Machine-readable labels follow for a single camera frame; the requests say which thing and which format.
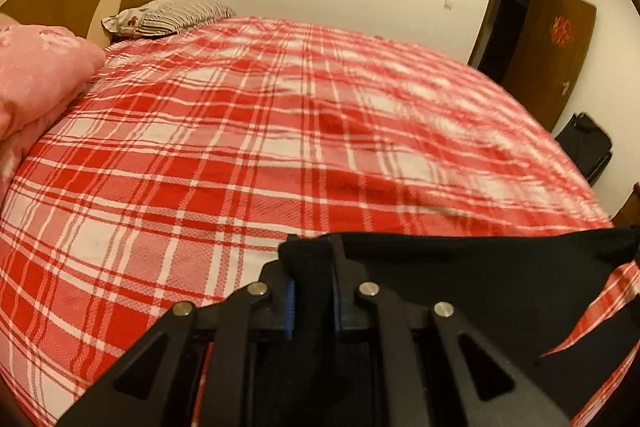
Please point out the red paper door decoration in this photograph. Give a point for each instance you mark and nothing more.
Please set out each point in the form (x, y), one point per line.
(560, 32)

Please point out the red plaid bed sheet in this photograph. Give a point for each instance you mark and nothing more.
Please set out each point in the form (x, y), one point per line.
(190, 158)

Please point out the pink folded quilt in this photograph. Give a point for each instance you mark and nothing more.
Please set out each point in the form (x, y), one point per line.
(43, 70)

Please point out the striped grey pillow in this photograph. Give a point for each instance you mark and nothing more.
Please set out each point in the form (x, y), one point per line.
(162, 18)

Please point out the brown wooden door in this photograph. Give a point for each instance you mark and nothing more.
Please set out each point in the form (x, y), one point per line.
(538, 69)

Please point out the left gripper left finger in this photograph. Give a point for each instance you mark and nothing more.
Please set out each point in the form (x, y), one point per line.
(155, 382)

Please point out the black pants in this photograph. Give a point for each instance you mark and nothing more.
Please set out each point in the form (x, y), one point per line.
(526, 294)

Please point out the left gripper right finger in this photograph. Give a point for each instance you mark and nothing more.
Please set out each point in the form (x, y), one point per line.
(440, 369)

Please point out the brown wooden dresser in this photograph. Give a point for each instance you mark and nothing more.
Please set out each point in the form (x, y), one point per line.
(629, 213)

